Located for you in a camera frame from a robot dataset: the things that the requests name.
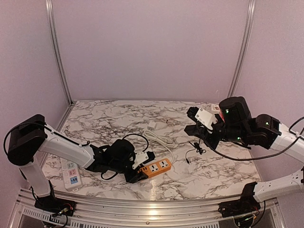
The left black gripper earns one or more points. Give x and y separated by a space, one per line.
136 176

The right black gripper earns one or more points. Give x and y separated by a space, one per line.
213 143

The orange power strip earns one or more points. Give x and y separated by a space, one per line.
156 168

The black adapter with cable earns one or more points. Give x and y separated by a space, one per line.
197 148

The white travel adapter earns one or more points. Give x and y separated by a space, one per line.
215 108

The red cube socket adapter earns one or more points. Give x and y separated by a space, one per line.
222 116

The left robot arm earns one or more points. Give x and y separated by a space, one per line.
23 141

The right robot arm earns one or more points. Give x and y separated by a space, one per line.
235 124

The white usb charger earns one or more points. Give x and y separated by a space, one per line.
151 126

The white pastel power strip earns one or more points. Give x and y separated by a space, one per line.
71 177

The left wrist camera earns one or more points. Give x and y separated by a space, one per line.
142 158

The front aluminium rail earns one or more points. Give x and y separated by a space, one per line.
92 212

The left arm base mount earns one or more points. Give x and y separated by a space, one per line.
53 204

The right aluminium frame post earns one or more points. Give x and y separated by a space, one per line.
243 48

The aluminium frame post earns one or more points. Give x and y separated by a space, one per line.
55 44
243 48

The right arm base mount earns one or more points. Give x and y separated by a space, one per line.
245 204

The left aluminium frame post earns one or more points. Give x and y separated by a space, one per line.
55 44

